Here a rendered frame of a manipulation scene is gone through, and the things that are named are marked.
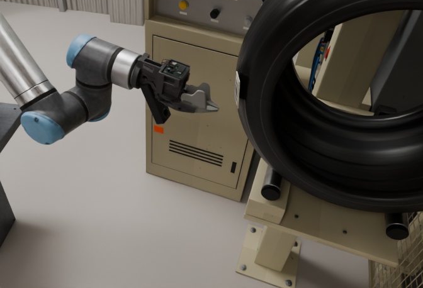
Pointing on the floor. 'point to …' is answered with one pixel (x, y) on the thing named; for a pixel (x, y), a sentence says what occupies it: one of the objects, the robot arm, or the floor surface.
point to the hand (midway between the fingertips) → (213, 109)
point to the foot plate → (250, 240)
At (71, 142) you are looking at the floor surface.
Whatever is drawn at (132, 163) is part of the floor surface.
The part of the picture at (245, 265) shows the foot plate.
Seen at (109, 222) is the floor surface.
